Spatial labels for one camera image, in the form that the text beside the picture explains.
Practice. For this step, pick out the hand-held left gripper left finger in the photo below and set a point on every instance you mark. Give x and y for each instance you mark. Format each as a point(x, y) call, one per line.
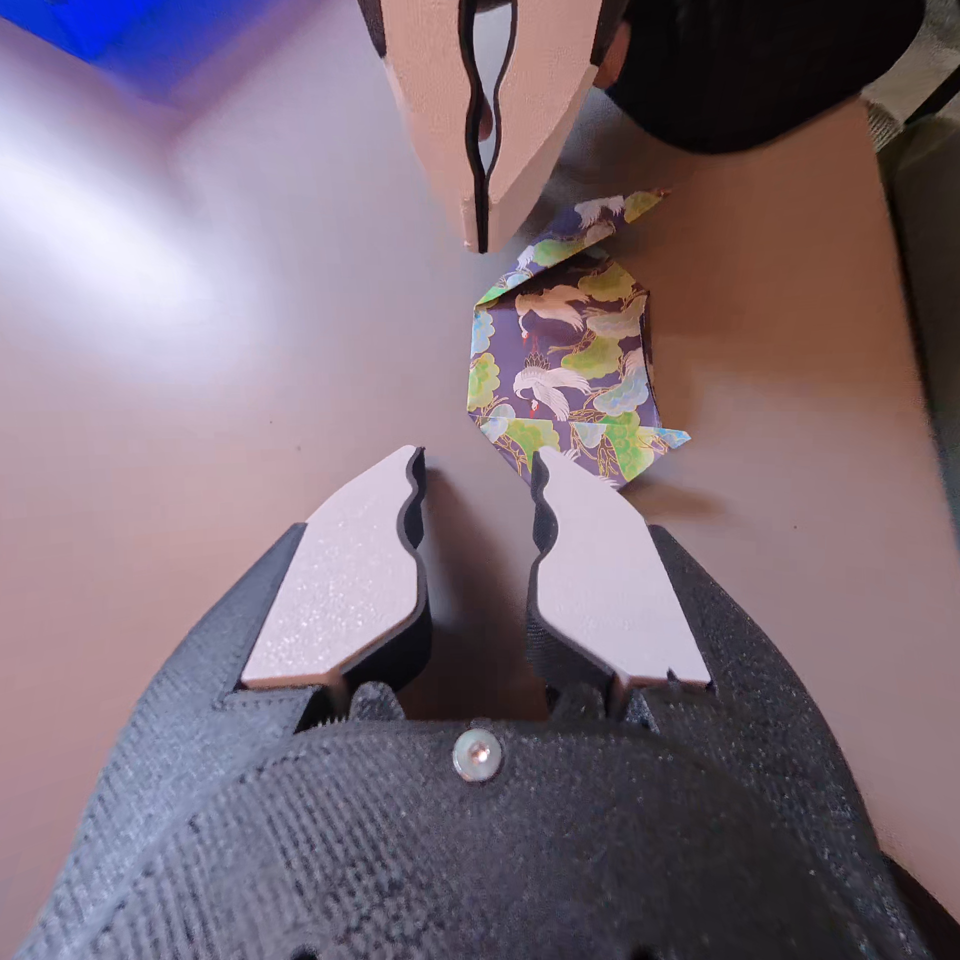
point(338, 593)

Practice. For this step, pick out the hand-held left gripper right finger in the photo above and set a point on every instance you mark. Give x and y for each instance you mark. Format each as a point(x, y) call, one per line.
point(615, 593)

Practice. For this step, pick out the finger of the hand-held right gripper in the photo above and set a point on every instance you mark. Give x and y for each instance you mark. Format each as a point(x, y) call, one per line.
point(548, 75)
point(435, 90)

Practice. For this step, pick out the purple crane patterned paper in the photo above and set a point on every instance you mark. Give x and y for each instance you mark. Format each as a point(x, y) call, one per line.
point(570, 360)

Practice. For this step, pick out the blue plastic bin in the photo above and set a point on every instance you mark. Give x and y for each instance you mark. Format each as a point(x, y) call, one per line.
point(135, 30)

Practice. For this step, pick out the black textured pad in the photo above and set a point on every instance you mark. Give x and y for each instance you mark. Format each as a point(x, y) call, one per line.
point(765, 68)

